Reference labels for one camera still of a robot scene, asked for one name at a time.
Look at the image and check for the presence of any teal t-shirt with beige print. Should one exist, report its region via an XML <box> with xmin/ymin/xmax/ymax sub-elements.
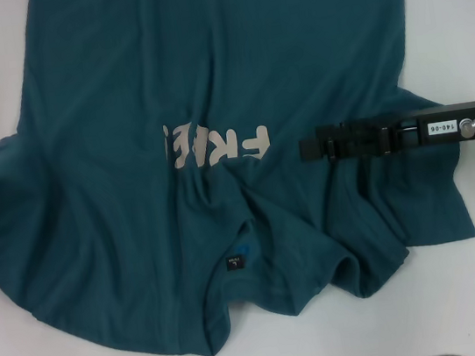
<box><xmin>0</xmin><ymin>0</ymin><xmax>475</xmax><ymax>356</ymax></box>

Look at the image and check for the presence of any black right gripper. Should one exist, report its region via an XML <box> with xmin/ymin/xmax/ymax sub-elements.
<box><xmin>296</xmin><ymin>101</ymin><xmax>475</xmax><ymax>168</ymax></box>

